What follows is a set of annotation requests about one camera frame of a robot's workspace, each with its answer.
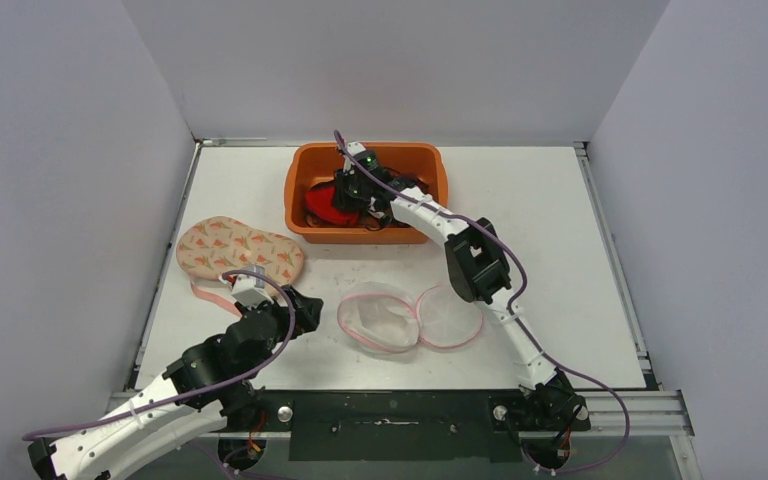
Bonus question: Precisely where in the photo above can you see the red bra black straps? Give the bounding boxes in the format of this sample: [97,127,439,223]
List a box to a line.
[303,182,365,228]

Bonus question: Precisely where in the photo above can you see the orange plastic tub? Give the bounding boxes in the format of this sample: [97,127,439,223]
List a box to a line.
[284,141,449,245]

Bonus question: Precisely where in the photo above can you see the white mesh laundry bag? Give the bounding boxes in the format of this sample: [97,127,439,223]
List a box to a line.
[336,282,484,354]

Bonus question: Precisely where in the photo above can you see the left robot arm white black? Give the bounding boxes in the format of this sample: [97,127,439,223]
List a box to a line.
[28,285,324,479]

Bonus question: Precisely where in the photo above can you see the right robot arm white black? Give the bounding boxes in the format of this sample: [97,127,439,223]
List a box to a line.
[332,146,559,391]

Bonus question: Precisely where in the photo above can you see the floral padded bra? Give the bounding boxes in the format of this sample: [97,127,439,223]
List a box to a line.
[174,216,306,314]

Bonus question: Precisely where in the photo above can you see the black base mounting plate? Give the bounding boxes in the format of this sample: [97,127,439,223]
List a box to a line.
[217,389,591,470]

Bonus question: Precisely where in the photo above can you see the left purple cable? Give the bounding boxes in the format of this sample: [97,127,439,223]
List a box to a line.
[21,269,297,480]

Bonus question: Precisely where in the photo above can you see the purple cable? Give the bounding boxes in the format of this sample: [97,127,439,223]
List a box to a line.
[332,129,632,477]
[21,269,297,480]

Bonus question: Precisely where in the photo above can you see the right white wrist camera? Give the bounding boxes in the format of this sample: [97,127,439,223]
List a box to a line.
[345,141,369,161]

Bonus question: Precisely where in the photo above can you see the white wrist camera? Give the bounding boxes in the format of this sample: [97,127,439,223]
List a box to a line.
[224,265,271,307]
[345,141,369,161]

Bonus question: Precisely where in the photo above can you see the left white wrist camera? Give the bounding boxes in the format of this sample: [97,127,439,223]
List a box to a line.
[224,265,271,307]

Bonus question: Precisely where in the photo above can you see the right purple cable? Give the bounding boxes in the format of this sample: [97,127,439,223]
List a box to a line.
[332,129,632,477]

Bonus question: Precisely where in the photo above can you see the aluminium front rail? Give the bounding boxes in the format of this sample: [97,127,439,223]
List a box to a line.
[99,389,693,439]

